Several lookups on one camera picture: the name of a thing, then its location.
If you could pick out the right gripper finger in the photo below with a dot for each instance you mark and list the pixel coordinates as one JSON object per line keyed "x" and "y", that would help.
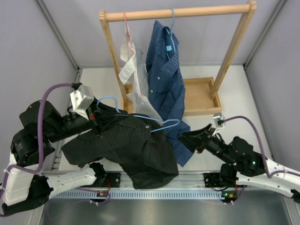
{"x": 203, "y": 131}
{"x": 193, "y": 144}

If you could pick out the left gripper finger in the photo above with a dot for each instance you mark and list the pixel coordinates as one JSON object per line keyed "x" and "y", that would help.
{"x": 104, "y": 123}
{"x": 103, "y": 110}

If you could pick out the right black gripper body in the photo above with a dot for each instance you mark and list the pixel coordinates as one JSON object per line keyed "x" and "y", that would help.
{"x": 216, "y": 147}

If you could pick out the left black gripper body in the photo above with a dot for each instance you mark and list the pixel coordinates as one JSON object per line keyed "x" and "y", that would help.
{"x": 74, "y": 123}

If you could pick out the light blue hanger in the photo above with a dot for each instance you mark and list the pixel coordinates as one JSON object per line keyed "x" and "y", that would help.
{"x": 147, "y": 118}

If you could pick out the black striped shirt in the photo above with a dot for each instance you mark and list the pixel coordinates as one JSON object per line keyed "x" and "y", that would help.
{"x": 146, "y": 157}

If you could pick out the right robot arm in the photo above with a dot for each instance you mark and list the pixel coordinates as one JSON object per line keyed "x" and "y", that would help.
{"x": 242, "y": 166}

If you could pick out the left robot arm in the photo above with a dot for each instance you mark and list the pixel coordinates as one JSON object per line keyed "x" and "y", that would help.
{"x": 23, "y": 187}

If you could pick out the white shirt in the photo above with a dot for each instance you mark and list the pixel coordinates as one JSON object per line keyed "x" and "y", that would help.
{"x": 134, "y": 72}

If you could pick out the blue checked shirt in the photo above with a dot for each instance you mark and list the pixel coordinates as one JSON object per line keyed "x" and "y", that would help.
{"x": 166, "y": 87}

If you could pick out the blue hanger with shirt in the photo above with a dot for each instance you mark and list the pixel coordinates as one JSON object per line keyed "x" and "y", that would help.
{"x": 170, "y": 32}

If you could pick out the wooden clothes rack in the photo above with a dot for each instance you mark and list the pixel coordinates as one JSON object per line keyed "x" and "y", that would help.
{"x": 201, "y": 96}

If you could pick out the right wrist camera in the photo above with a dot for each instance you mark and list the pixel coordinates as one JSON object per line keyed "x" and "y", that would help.
{"x": 219, "y": 122}

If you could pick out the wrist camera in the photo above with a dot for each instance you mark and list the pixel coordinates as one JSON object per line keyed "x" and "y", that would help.
{"x": 219, "y": 122}
{"x": 81, "y": 99}

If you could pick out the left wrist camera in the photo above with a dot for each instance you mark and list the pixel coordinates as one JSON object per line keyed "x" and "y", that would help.
{"x": 81, "y": 99}

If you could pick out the slotted grey cable duct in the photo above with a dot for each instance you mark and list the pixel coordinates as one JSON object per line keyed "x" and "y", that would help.
{"x": 150, "y": 194}

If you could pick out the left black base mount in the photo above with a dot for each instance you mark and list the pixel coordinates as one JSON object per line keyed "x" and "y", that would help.
{"x": 112, "y": 180}

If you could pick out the aluminium mounting rail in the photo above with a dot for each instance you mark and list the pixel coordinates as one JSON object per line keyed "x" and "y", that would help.
{"x": 199, "y": 180}

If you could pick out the pink wire hanger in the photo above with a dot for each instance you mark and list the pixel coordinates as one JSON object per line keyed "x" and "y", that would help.
{"x": 127, "y": 30}

